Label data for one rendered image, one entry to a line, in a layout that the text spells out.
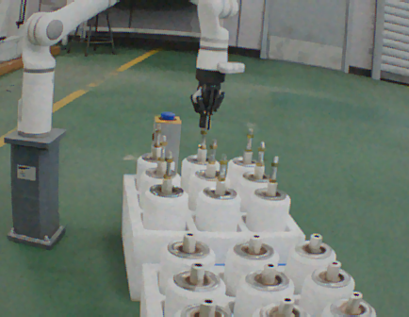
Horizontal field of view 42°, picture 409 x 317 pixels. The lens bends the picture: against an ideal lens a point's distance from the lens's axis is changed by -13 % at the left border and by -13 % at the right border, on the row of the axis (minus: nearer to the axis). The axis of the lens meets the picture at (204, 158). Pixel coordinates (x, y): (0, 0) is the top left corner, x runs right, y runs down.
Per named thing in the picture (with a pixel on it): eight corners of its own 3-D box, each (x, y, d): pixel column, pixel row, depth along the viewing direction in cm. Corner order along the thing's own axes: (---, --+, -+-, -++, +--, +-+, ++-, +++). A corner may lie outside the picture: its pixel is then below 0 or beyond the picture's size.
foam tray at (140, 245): (131, 301, 129) (132, 233, 124) (121, 233, 166) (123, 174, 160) (291, 300, 136) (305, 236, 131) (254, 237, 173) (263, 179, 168)
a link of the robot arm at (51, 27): (114, -22, 144) (93, -22, 150) (37, 24, 129) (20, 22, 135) (121, 6, 150) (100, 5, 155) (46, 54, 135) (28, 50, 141)
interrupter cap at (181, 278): (174, 292, 88) (175, 289, 88) (171, 271, 95) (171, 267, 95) (223, 293, 89) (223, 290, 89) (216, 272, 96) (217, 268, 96)
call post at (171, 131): (148, 226, 173) (155, 122, 164) (146, 217, 179) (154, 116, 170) (171, 227, 174) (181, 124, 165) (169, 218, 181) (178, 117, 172)
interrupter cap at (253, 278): (249, 293, 90) (250, 290, 90) (241, 272, 97) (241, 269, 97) (294, 291, 91) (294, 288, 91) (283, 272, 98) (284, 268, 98)
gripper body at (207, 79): (208, 62, 153) (204, 96, 156) (189, 64, 146) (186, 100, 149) (233, 67, 149) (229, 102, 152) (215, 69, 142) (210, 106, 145)
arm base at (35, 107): (14, 135, 142) (18, 72, 138) (27, 127, 151) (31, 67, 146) (43, 139, 142) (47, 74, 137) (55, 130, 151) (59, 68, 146)
